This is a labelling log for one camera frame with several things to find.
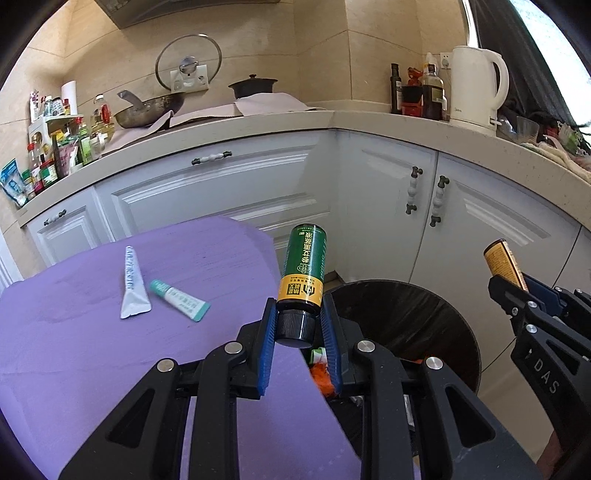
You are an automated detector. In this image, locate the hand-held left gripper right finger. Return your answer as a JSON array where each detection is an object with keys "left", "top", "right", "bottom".
[{"left": 322, "top": 293, "right": 543, "bottom": 480}]

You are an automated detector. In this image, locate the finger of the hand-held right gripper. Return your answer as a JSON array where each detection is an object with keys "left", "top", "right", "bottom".
[
  {"left": 488, "top": 274, "right": 546, "bottom": 333},
  {"left": 524, "top": 274, "right": 591, "bottom": 333}
]

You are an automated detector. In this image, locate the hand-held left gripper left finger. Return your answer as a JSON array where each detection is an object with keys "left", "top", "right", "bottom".
[{"left": 58, "top": 298, "right": 278, "bottom": 480}]

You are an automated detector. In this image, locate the orange plastic bag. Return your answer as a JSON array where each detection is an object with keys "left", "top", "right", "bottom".
[{"left": 308, "top": 362, "right": 337, "bottom": 398}]

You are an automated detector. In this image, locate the black trash bin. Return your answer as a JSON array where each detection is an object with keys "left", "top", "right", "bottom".
[{"left": 302, "top": 278, "right": 482, "bottom": 444}]

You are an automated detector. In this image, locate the green bottle yellow label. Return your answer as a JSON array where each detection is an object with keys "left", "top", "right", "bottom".
[{"left": 276, "top": 223, "right": 328, "bottom": 348}]

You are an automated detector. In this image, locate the person's right forearm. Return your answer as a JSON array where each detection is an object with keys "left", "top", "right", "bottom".
[{"left": 544, "top": 427, "right": 573, "bottom": 480}]

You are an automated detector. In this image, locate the small teal tube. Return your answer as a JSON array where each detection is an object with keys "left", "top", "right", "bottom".
[{"left": 150, "top": 279, "right": 212, "bottom": 322}]

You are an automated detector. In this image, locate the beige towel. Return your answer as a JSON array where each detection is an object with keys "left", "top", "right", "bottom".
[{"left": 522, "top": 138, "right": 591, "bottom": 183}]

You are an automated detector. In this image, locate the long white tube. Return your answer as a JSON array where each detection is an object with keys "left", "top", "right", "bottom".
[{"left": 121, "top": 246, "right": 152, "bottom": 320}]

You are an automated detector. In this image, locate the green packet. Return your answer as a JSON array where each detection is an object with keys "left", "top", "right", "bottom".
[{"left": 556, "top": 122, "right": 585, "bottom": 155}]

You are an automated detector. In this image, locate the white kitchen cabinet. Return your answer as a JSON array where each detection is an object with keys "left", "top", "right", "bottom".
[{"left": 21, "top": 127, "right": 591, "bottom": 416}]

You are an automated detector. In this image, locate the black cloth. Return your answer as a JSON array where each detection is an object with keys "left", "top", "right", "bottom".
[{"left": 499, "top": 104, "right": 523, "bottom": 128}]

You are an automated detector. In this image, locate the purple tablecloth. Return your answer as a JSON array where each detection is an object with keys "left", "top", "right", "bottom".
[{"left": 0, "top": 217, "right": 365, "bottom": 480}]

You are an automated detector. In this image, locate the white electric kettle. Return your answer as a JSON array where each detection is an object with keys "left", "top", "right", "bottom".
[{"left": 449, "top": 45, "right": 510, "bottom": 137}]

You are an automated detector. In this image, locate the brown sauce bottle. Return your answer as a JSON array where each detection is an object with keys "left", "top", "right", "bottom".
[{"left": 421, "top": 62, "right": 448, "bottom": 122}]

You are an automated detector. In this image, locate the dark jar red label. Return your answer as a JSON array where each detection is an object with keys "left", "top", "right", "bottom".
[{"left": 401, "top": 67, "right": 424, "bottom": 117}]

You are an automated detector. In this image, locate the dark olive oil bottle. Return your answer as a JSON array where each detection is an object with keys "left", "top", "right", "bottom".
[{"left": 390, "top": 63, "right": 403, "bottom": 114}]

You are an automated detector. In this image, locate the dark curtain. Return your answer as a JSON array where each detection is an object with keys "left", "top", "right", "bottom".
[{"left": 471, "top": 0, "right": 591, "bottom": 126}]

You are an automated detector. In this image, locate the pale lilac cloth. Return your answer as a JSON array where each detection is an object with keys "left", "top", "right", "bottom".
[{"left": 157, "top": 92, "right": 326, "bottom": 134}]

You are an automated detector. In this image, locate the window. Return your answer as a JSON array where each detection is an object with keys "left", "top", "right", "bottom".
[{"left": 517, "top": 0, "right": 591, "bottom": 80}]

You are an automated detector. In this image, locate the black pot with lid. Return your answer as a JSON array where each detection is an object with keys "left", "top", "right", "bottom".
[{"left": 228, "top": 74, "right": 279, "bottom": 100}]

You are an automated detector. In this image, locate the steel wok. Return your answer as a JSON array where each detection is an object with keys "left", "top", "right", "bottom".
[{"left": 114, "top": 90, "right": 186, "bottom": 129}]

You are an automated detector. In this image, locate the white lid holder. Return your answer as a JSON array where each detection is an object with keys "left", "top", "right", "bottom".
[{"left": 170, "top": 65, "right": 209, "bottom": 93}]

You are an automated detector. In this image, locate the group of condiment bottles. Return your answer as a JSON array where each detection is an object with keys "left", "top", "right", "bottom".
[{"left": 25, "top": 90, "right": 116, "bottom": 186}]

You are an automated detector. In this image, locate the blue snack packet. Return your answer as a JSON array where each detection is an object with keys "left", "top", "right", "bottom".
[{"left": 0, "top": 159, "right": 29, "bottom": 207}]

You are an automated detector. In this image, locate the glass pot lid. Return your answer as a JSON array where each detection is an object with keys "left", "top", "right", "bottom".
[{"left": 154, "top": 33, "right": 222, "bottom": 93}]

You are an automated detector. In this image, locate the paper towel roll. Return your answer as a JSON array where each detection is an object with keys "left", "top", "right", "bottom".
[{"left": 61, "top": 80, "right": 78, "bottom": 116}]

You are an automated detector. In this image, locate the grey range hood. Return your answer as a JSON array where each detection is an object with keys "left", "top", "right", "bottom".
[{"left": 95, "top": 0, "right": 282, "bottom": 29}]

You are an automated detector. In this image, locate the white cabinet door handle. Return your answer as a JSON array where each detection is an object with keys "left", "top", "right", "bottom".
[
  {"left": 430, "top": 175, "right": 451, "bottom": 228},
  {"left": 405, "top": 166, "right": 424, "bottom": 215}
]

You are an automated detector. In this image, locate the long white drawer handle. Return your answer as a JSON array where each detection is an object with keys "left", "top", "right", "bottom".
[{"left": 191, "top": 151, "right": 233, "bottom": 166}]

